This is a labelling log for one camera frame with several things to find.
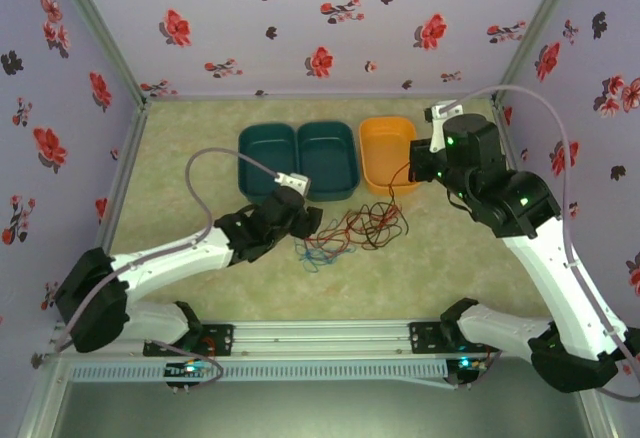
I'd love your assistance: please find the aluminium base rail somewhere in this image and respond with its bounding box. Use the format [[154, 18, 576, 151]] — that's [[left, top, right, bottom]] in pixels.
[[49, 320, 534, 359]]

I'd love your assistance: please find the small lit circuit board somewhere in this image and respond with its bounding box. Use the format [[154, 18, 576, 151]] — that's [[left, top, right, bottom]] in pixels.
[[164, 360, 214, 393], [447, 355, 490, 390]]

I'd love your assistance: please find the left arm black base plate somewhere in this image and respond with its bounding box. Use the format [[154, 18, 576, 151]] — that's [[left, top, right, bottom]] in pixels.
[[143, 324, 236, 358]]

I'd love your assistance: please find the aluminium frame post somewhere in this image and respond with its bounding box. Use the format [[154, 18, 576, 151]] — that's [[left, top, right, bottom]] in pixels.
[[577, 390, 619, 438], [14, 357, 74, 438], [499, 0, 586, 104], [47, 0, 150, 107]]

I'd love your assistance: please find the orange plastic bin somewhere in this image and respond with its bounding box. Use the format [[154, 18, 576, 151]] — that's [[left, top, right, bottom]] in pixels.
[[358, 115, 426, 197]]

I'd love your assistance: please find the aluminium frame rear rail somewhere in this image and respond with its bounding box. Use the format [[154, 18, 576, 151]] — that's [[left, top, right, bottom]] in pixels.
[[144, 92, 496, 103]]

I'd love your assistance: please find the blue cable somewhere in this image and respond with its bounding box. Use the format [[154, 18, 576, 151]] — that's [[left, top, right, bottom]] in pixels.
[[293, 236, 334, 275], [299, 237, 362, 259]]

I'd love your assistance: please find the red cable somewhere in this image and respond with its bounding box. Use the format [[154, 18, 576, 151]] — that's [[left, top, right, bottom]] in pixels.
[[304, 210, 386, 255], [319, 161, 414, 252]]

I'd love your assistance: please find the grey metal panel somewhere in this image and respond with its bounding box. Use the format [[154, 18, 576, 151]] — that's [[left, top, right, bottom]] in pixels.
[[49, 381, 596, 438]]

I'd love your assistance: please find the teal plastic bin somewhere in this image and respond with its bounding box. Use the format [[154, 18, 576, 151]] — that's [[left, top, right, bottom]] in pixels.
[[296, 120, 362, 203], [237, 122, 301, 205]]

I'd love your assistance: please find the aluminium frame side rail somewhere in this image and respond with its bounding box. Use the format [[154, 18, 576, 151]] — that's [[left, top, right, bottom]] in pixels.
[[97, 102, 150, 254], [492, 96, 524, 172]]

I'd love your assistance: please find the white slotted cable duct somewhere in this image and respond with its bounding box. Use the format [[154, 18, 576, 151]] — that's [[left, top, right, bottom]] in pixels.
[[67, 361, 449, 383]]

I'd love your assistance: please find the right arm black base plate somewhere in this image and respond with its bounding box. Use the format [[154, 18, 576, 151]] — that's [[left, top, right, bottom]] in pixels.
[[408, 321, 464, 355]]

